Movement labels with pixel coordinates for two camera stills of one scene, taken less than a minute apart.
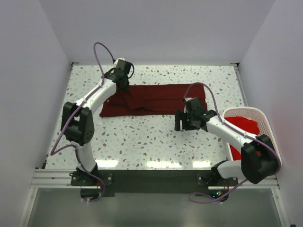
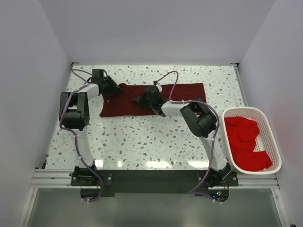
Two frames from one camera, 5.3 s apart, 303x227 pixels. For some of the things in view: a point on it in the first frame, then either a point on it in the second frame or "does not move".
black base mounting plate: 155,183 does not move
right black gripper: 180,115 → 139,99
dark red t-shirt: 153,100 does not move
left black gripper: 127,86 → 114,87
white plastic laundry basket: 257,115 does not move
